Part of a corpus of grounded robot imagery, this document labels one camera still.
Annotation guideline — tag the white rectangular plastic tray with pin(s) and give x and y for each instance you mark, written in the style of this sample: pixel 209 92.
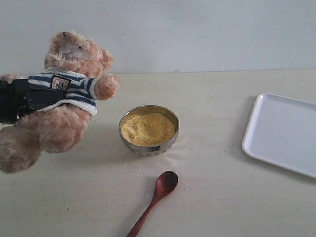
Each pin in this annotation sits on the white rectangular plastic tray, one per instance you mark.
pixel 282 131

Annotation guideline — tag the beige teddy bear striped sweater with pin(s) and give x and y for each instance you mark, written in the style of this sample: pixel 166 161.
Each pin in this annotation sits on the beige teddy bear striped sweater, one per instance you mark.
pixel 76 65

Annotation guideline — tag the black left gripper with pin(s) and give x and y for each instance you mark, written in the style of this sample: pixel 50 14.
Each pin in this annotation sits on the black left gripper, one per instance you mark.
pixel 16 99

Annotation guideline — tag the steel bowl of yellow grain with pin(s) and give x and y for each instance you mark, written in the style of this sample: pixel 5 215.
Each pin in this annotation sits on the steel bowl of yellow grain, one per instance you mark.
pixel 149 130

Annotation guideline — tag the dark red wooden spoon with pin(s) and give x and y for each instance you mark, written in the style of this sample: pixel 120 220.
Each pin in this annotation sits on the dark red wooden spoon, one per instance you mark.
pixel 165 184

